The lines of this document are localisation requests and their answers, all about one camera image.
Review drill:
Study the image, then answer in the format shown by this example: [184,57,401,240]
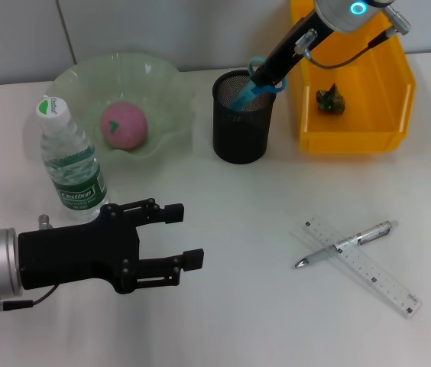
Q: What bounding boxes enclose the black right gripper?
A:
[252,9,335,88]

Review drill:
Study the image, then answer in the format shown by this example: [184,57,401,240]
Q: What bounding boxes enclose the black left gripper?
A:
[18,197,205,295]

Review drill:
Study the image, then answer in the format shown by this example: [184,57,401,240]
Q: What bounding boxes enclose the blue child scissors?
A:
[230,56,288,112]

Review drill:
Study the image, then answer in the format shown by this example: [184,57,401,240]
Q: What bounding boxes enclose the clear water bottle green label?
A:
[35,95,111,222]

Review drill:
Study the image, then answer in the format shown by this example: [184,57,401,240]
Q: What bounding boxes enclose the pink peach toy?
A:
[99,102,149,151]

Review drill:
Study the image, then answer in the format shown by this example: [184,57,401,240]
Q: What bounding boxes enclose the silver ballpoint pen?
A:
[294,219,400,270]

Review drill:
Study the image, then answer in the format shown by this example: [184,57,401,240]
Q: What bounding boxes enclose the clear plastic ruler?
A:
[293,216,423,320]

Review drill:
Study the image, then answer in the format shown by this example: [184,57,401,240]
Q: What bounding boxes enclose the black mesh pen holder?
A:
[212,70,278,166]

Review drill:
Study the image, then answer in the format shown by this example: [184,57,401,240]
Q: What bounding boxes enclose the green glass fruit bowl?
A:
[24,51,198,179]

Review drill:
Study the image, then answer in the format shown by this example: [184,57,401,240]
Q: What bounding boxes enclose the yellow plastic bin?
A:
[290,0,417,155]

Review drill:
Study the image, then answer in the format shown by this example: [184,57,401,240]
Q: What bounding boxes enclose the grey right wrist cable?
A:
[294,5,412,70]

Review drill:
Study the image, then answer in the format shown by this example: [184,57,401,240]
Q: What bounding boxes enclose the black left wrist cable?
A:
[0,284,60,319]

